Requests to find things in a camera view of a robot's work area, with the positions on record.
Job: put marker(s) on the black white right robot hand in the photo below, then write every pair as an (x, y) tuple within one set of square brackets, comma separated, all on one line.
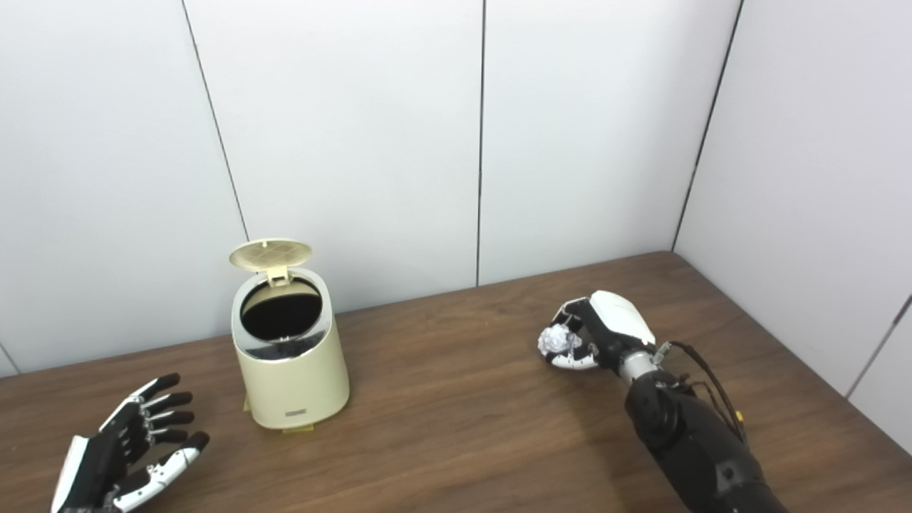
[(616, 320)]

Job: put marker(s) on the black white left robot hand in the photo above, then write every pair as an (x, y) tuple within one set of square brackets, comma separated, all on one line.
[(100, 459)]

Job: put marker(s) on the white paper ball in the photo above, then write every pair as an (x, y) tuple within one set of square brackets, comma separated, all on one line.
[(559, 340)]

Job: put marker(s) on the cream-colored bin body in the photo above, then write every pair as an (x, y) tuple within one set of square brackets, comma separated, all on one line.
[(296, 385)]

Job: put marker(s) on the round cream bin lid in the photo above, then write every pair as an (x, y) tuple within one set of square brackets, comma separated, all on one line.
[(271, 254)]

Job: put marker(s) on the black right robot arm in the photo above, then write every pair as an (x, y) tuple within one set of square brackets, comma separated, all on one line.
[(684, 427)]

